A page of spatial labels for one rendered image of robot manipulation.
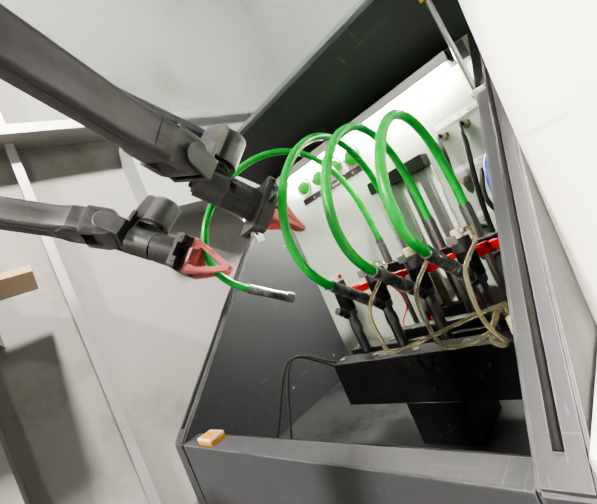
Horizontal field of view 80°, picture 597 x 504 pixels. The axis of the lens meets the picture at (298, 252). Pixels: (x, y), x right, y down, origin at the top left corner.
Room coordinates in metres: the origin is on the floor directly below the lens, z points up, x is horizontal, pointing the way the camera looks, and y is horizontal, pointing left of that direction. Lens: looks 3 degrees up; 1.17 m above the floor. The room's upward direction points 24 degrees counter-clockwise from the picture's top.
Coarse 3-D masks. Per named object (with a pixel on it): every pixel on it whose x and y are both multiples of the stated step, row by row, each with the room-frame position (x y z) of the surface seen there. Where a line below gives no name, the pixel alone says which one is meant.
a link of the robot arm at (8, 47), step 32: (0, 32) 0.31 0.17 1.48; (32, 32) 0.33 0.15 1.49; (0, 64) 0.32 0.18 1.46; (32, 64) 0.33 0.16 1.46; (64, 64) 0.36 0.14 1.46; (32, 96) 0.37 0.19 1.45; (64, 96) 0.36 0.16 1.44; (96, 96) 0.39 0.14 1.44; (128, 96) 0.42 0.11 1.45; (96, 128) 0.41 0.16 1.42; (128, 128) 0.42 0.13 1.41; (160, 128) 0.45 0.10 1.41; (160, 160) 0.47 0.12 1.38
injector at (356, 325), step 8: (336, 296) 0.67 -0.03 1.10; (344, 304) 0.66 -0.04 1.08; (352, 304) 0.66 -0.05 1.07; (336, 312) 0.65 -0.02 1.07; (344, 312) 0.65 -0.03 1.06; (352, 312) 0.66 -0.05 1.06; (352, 320) 0.66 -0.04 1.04; (352, 328) 0.67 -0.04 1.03; (360, 328) 0.66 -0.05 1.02; (360, 336) 0.66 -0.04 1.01; (360, 344) 0.67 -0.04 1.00; (368, 344) 0.67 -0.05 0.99; (368, 352) 0.66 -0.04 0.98
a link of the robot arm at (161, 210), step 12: (144, 204) 0.69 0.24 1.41; (156, 204) 0.69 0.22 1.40; (168, 204) 0.70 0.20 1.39; (96, 216) 0.64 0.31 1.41; (108, 216) 0.64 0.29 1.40; (120, 216) 0.65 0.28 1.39; (132, 216) 0.67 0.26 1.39; (144, 216) 0.68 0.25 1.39; (156, 216) 0.68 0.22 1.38; (168, 216) 0.69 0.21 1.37; (108, 228) 0.63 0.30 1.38; (120, 228) 0.64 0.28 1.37; (168, 228) 0.70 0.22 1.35; (120, 240) 0.66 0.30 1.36
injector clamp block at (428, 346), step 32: (352, 352) 0.71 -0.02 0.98; (384, 352) 0.62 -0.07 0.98; (416, 352) 0.55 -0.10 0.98; (448, 352) 0.51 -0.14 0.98; (480, 352) 0.48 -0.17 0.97; (512, 352) 0.46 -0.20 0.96; (352, 384) 0.65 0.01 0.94; (384, 384) 0.60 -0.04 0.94; (416, 384) 0.56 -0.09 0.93; (448, 384) 0.53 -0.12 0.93; (480, 384) 0.50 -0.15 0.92; (512, 384) 0.47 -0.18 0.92; (416, 416) 0.58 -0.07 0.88; (448, 416) 0.54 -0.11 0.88; (480, 416) 0.53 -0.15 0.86
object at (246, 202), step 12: (228, 192) 0.56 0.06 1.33; (240, 192) 0.57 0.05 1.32; (252, 192) 0.58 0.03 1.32; (264, 192) 0.58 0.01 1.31; (228, 204) 0.57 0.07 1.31; (240, 204) 0.57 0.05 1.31; (252, 204) 0.58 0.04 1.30; (240, 216) 0.59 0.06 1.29; (252, 216) 0.59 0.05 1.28; (252, 228) 0.57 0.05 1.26
